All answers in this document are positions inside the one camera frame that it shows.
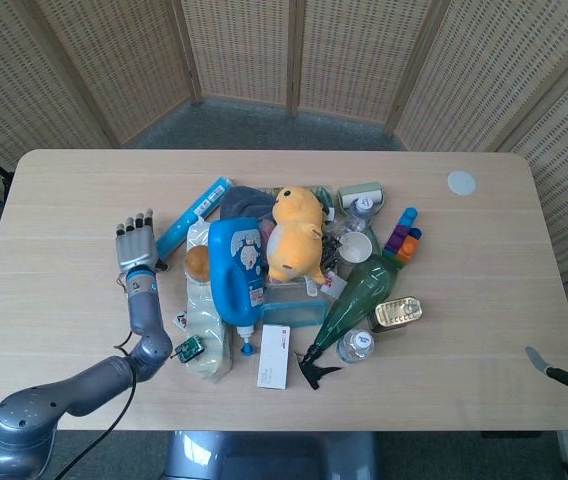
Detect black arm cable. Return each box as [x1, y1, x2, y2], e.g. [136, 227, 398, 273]
[47, 327, 138, 480]

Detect pale green lint roller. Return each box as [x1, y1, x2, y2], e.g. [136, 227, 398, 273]
[337, 181, 387, 212]

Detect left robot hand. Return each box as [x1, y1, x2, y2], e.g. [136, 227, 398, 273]
[115, 209, 171, 274]

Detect light blue tube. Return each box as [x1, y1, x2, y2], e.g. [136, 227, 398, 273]
[155, 175, 231, 262]

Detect white cardboard box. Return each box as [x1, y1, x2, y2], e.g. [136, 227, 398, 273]
[255, 323, 294, 391]

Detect blue detergent bottle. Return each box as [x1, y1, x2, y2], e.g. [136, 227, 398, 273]
[207, 217, 269, 338]

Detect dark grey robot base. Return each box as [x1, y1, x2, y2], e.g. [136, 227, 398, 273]
[162, 430, 381, 480]

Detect dark blue folded cloth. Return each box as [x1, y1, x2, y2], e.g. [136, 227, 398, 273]
[219, 185, 279, 222]

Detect woven bamboo folding screen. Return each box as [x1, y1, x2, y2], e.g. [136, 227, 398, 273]
[0, 0, 568, 361]

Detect clear water bottle white cap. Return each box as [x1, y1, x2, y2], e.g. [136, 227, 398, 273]
[335, 329, 377, 365]
[345, 196, 381, 234]

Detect green snack packet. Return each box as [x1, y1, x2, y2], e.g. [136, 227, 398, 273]
[314, 184, 336, 214]

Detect clear container with blue lid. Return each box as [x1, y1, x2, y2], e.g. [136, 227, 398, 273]
[258, 298, 329, 330]

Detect green spray bottle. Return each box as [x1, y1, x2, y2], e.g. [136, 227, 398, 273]
[295, 253, 401, 392]

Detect black binder clips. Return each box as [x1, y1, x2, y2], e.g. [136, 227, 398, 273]
[320, 232, 344, 274]

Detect golden tin can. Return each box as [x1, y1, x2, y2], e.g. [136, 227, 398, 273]
[373, 295, 425, 333]

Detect small green circuit board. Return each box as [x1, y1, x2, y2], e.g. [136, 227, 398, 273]
[170, 336, 206, 363]

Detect red and white packet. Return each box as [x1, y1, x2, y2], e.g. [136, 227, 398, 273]
[322, 272, 348, 297]

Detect colourful building block stack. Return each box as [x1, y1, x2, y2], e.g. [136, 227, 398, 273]
[382, 206, 424, 272]

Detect white paper cup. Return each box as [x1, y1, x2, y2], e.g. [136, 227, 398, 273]
[338, 230, 374, 264]

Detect bread in clear bag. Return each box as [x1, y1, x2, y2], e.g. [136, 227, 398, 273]
[183, 221, 234, 384]

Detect yellow plush toy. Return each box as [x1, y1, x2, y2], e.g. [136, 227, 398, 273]
[265, 185, 329, 287]

